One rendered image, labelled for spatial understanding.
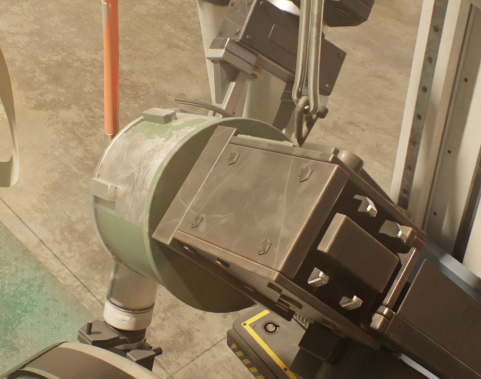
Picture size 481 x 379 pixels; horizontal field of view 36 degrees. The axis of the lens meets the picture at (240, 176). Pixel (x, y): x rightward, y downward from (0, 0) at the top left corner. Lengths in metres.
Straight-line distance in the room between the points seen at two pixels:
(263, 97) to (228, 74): 0.46
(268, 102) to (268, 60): 0.45
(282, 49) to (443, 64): 0.66
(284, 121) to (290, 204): 0.37
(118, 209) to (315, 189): 0.19
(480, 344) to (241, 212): 0.18
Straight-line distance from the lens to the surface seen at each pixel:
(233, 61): 0.74
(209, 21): 1.31
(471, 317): 0.51
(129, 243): 0.56
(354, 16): 0.74
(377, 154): 2.88
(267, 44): 0.75
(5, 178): 1.27
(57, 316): 2.34
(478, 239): 1.56
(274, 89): 1.20
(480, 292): 1.50
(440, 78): 1.39
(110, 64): 0.66
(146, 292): 1.32
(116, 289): 1.32
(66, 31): 3.71
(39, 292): 2.42
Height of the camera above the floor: 1.77
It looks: 40 degrees down
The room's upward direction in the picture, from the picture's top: straight up
